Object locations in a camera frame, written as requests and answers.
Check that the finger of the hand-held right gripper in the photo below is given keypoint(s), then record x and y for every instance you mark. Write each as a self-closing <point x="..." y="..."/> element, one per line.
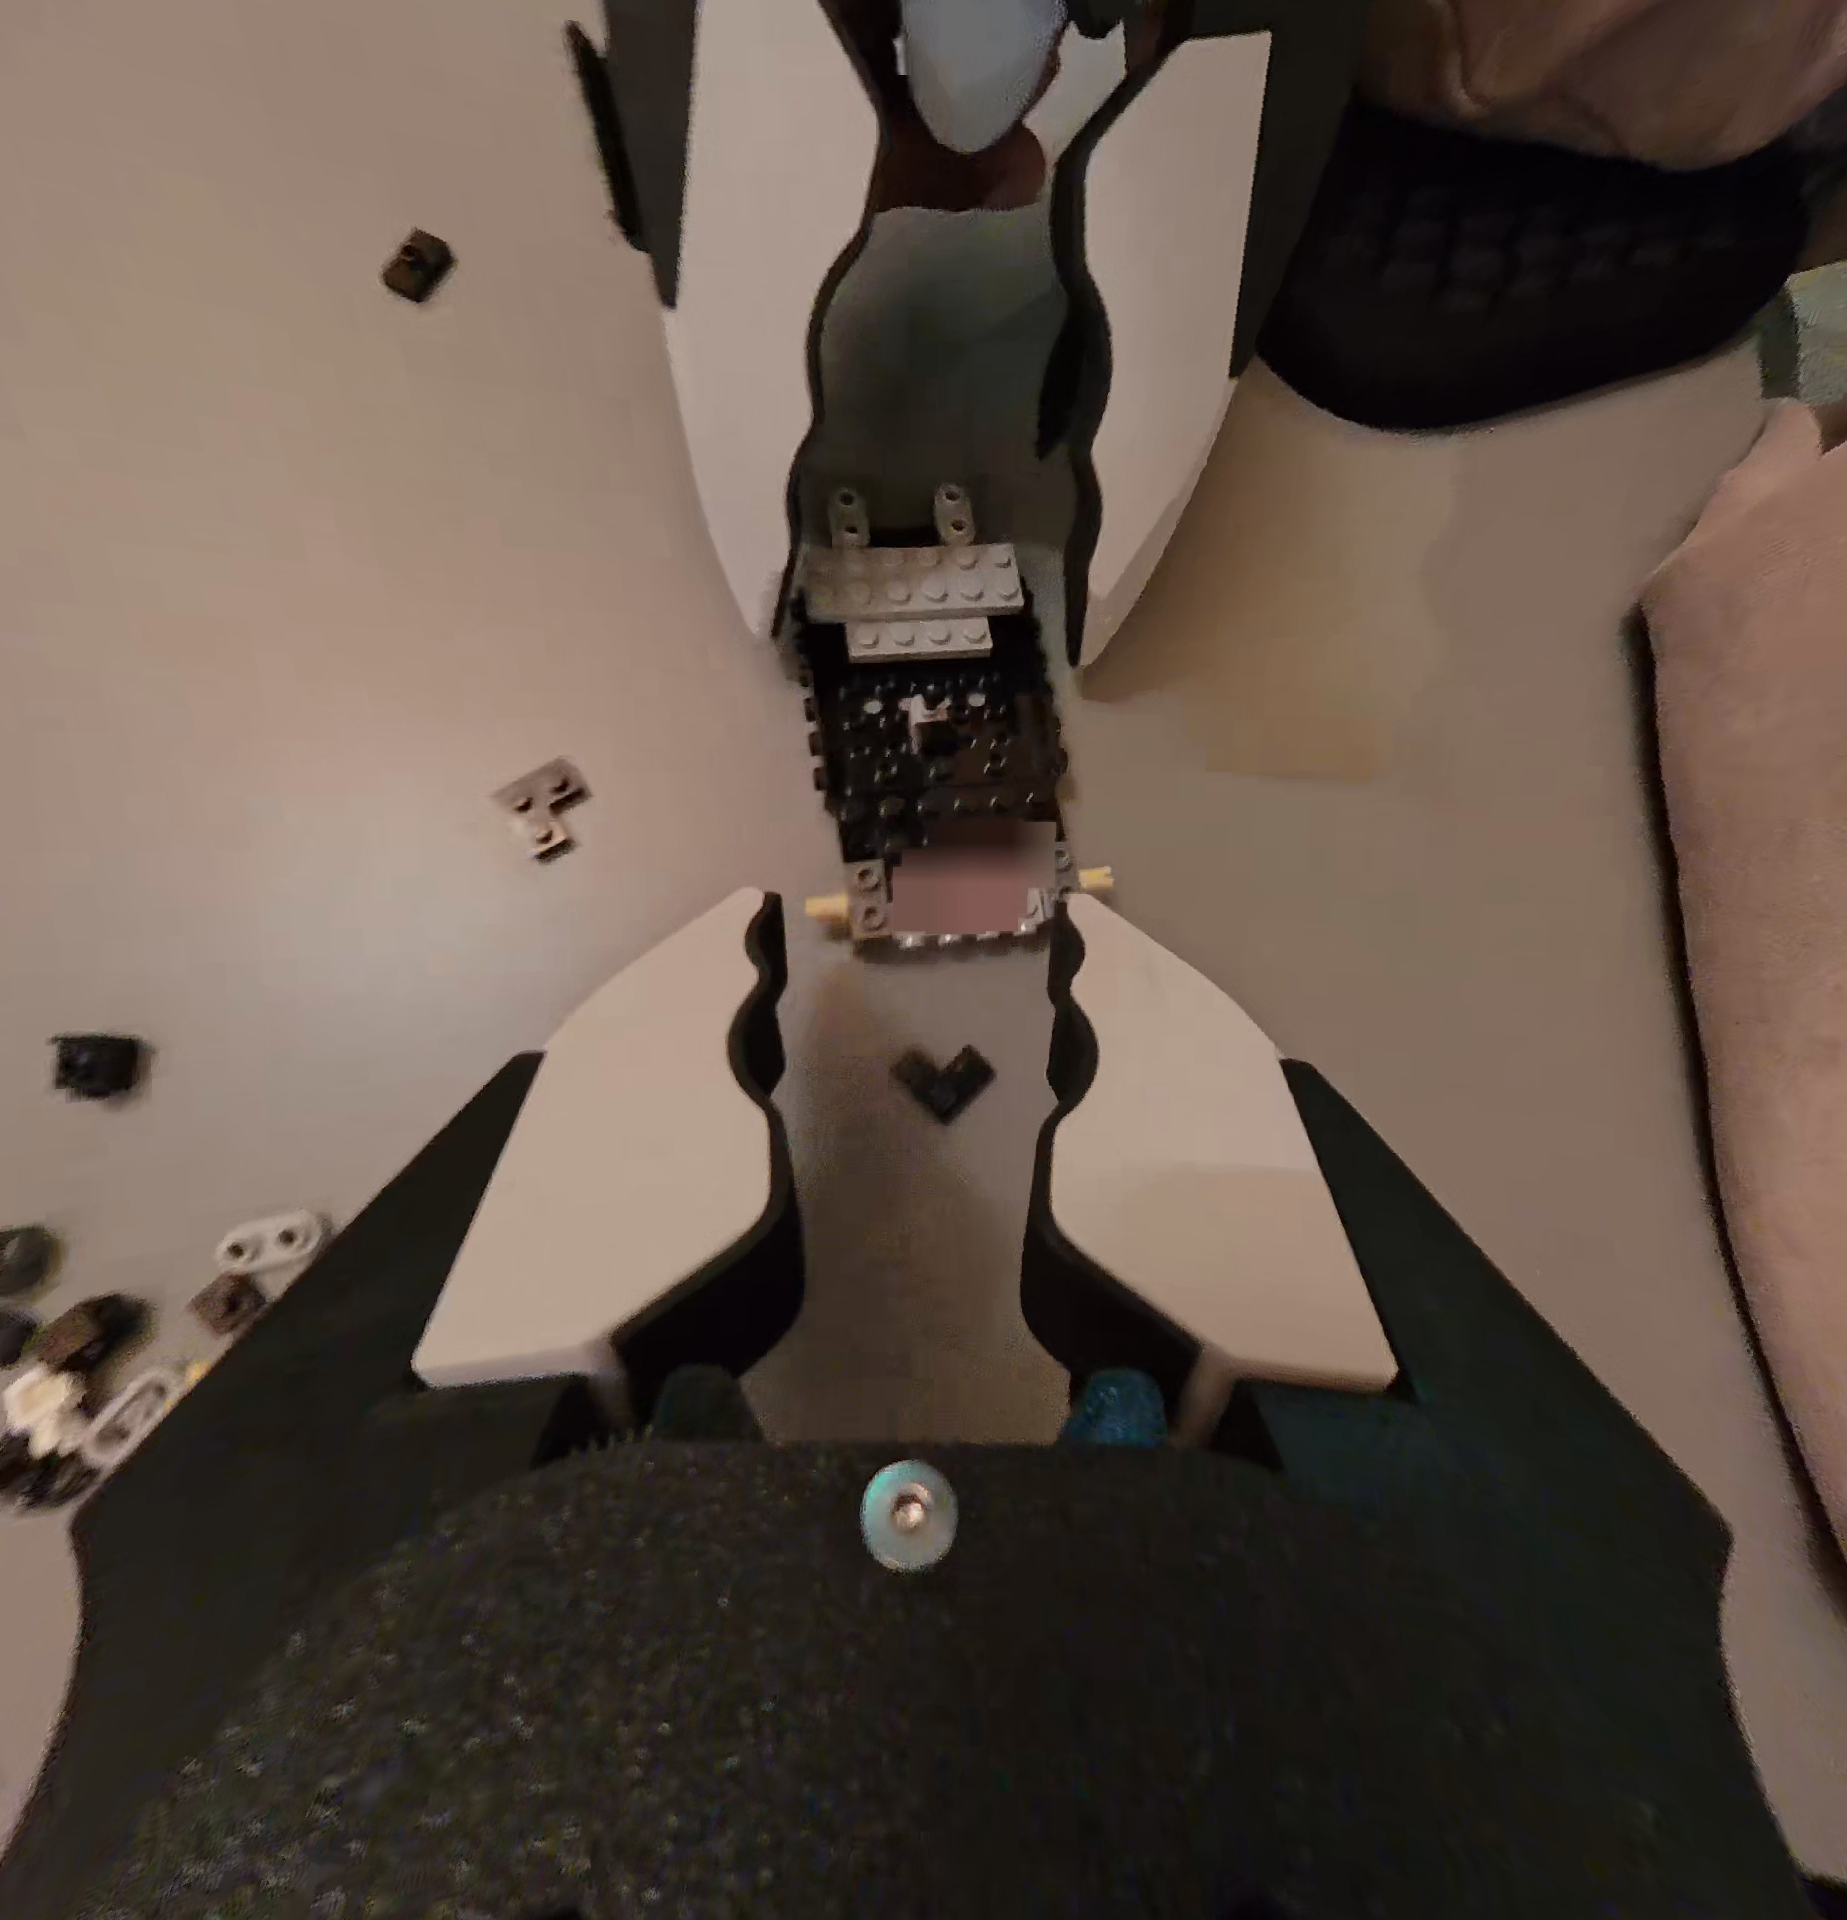
<point x="737" y="298"/>
<point x="1183" y="298"/>

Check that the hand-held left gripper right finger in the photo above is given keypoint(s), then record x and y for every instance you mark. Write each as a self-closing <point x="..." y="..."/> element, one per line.
<point x="1221" y="1185"/>

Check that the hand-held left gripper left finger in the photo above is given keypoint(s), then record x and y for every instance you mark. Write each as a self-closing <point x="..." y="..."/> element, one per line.
<point x="605" y="1168"/>

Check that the black corner plate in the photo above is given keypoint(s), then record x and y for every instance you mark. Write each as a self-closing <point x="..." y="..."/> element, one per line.
<point x="942" y="1093"/>

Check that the grey axle brick assembly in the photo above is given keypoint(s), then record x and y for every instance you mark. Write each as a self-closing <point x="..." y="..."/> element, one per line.
<point x="869" y="904"/>

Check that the black brick chassis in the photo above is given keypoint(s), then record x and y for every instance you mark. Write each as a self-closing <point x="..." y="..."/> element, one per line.
<point x="930" y="745"/>

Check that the person's right forearm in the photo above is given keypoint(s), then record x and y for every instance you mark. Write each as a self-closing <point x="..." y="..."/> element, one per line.
<point x="1609" y="79"/>

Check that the single black brick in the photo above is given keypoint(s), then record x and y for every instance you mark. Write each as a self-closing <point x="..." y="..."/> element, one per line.
<point x="418" y="265"/>

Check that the scattered small brick pieces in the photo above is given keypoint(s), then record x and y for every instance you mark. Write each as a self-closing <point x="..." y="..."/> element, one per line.
<point x="103" y="1064"/>

